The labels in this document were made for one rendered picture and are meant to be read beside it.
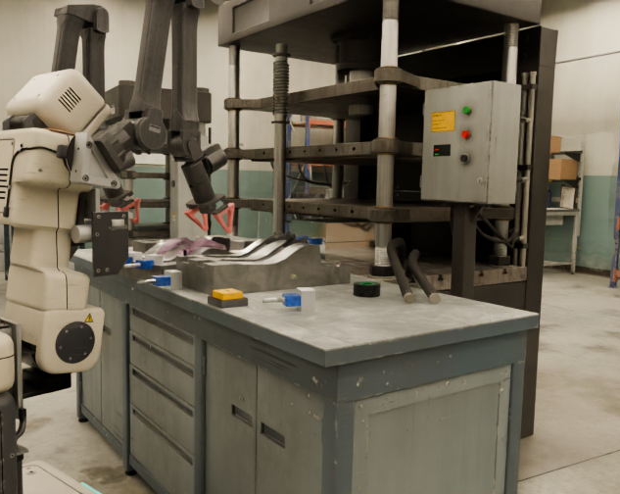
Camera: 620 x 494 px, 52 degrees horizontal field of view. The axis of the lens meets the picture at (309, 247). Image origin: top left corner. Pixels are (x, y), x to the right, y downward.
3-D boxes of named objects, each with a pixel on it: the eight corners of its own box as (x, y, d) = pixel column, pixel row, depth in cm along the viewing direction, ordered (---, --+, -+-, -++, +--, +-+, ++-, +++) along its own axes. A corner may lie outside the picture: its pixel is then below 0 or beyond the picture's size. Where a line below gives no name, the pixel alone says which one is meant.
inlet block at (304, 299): (264, 313, 159) (264, 291, 158) (261, 309, 163) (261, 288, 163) (314, 311, 162) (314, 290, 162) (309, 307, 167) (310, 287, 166)
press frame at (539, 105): (513, 442, 281) (537, 24, 263) (333, 369, 387) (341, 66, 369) (535, 434, 290) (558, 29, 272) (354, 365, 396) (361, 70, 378)
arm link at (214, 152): (165, 142, 164) (186, 141, 158) (196, 124, 171) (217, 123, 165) (182, 183, 169) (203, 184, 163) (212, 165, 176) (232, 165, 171)
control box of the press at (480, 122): (463, 517, 217) (485, 78, 202) (402, 481, 242) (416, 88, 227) (504, 499, 230) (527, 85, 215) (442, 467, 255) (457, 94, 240)
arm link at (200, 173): (174, 164, 164) (188, 164, 161) (193, 153, 169) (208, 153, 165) (184, 188, 167) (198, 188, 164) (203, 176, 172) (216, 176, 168)
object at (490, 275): (381, 296, 228) (382, 276, 227) (215, 257, 333) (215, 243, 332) (526, 279, 276) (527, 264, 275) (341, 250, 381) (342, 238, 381)
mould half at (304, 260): (213, 296, 180) (213, 249, 178) (175, 283, 201) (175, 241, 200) (350, 283, 209) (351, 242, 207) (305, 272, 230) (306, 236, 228)
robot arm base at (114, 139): (72, 141, 146) (101, 140, 138) (98, 123, 150) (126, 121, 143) (93, 172, 151) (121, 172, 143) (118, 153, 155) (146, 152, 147)
